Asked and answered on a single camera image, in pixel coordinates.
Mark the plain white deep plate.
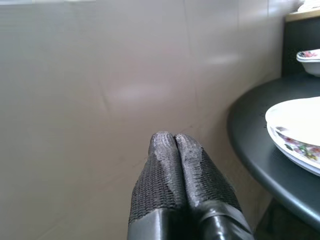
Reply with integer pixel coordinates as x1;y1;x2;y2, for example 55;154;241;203
264;96;320;148

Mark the black cabinet wooden top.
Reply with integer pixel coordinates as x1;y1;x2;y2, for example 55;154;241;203
281;7;320;78

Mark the floral rimmed white plate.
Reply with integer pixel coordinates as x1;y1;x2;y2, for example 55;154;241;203
266;123;320;177

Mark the white dish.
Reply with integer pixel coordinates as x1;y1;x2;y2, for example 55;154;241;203
296;0;320;13

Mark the floral white bowl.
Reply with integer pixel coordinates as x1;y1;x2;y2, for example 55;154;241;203
296;48;320;77

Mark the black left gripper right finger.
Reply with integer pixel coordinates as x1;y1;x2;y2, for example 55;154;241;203
174;133;254;240

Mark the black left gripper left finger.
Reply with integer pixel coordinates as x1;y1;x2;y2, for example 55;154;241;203
126;130;188;240

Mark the black round table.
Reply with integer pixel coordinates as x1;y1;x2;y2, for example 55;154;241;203
226;73;320;240

